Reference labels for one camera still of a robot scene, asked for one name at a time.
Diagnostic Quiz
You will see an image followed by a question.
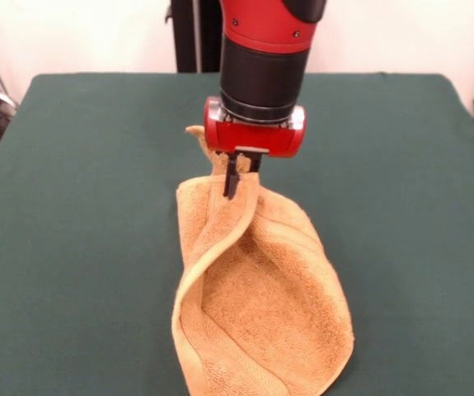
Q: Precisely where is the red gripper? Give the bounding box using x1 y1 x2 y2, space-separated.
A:
202 97 307 201

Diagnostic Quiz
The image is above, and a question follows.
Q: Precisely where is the tan terry towel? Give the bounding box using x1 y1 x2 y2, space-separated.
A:
171 125 355 396

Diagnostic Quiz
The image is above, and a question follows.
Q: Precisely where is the dark green tablecloth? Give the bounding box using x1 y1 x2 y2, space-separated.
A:
0 72 474 396

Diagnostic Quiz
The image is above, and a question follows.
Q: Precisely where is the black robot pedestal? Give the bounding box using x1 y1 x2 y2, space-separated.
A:
164 0 225 74

